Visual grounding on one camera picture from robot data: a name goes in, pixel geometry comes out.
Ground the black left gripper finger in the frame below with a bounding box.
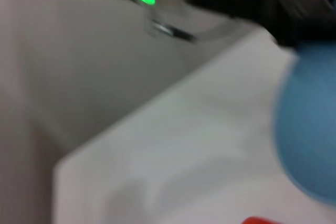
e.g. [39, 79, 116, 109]
[270, 0, 336, 48]

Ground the blue plastic bowl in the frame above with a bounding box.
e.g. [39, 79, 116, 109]
[274, 40, 336, 204]

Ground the red tomato toy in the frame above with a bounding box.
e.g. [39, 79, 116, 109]
[239, 216, 280, 224]

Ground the left arm cable with connector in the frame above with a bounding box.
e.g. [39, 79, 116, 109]
[145, 15, 199, 45]

